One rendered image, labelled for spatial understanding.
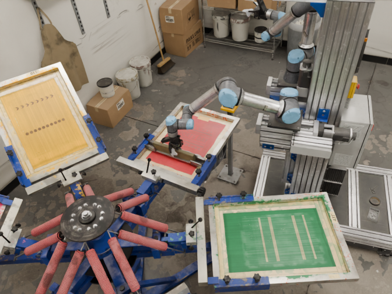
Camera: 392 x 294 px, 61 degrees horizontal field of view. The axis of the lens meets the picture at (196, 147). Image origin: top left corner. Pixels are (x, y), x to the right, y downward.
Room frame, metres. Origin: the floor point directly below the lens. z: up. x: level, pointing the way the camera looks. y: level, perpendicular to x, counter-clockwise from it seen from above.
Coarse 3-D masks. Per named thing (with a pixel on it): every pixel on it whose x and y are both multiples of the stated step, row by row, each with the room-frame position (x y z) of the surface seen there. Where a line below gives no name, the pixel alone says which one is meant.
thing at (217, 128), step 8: (208, 128) 2.09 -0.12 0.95; (216, 128) 2.08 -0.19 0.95; (216, 136) 1.98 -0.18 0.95; (208, 144) 1.90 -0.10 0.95; (192, 152) 1.83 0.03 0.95; (200, 152) 1.82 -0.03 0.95; (176, 160) 1.76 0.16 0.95; (176, 168) 1.69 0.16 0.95; (184, 168) 1.68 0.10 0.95; (192, 168) 1.67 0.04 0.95
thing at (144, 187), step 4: (144, 184) 1.49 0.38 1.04; (148, 184) 1.48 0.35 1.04; (152, 184) 1.50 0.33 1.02; (140, 188) 1.46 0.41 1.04; (144, 188) 1.45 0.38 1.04; (148, 188) 1.46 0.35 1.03; (136, 192) 1.43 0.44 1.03; (140, 192) 1.42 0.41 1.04; (144, 192) 1.42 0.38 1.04; (148, 192) 1.45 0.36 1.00
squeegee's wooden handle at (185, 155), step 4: (156, 144) 1.86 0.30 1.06; (160, 144) 1.85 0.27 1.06; (164, 144) 1.85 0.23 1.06; (156, 148) 1.87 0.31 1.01; (160, 148) 1.84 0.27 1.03; (164, 148) 1.82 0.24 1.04; (168, 148) 1.80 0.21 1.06; (168, 152) 1.81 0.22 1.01; (176, 152) 1.77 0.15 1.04; (180, 152) 1.75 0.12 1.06; (184, 152) 1.74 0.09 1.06; (188, 152) 1.73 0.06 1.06; (180, 156) 1.75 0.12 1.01; (184, 156) 1.73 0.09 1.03; (188, 156) 1.71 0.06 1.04; (192, 156) 1.69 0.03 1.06; (188, 160) 1.71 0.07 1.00
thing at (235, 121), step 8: (184, 104) 2.41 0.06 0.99; (176, 112) 2.32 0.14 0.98; (200, 112) 2.30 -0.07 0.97; (208, 112) 2.26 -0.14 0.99; (216, 112) 2.25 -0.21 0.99; (232, 120) 2.14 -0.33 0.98; (160, 128) 2.12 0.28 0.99; (232, 128) 2.02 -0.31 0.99; (224, 136) 1.93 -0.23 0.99; (224, 144) 1.87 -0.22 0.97; (216, 152) 1.77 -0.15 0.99; (136, 160) 1.77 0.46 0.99; (152, 168) 1.68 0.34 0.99; (160, 168) 1.67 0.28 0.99; (176, 176) 1.57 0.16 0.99; (184, 176) 1.57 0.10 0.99
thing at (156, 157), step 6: (198, 120) 2.21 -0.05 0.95; (198, 126) 2.13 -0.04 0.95; (168, 144) 1.95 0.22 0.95; (150, 156) 1.84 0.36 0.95; (156, 156) 1.83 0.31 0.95; (162, 156) 1.82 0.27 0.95; (168, 156) 1.82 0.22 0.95; (156, 162) 1.77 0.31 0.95; (162, 162) 1.76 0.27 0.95; (168, 162) 1.75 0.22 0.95
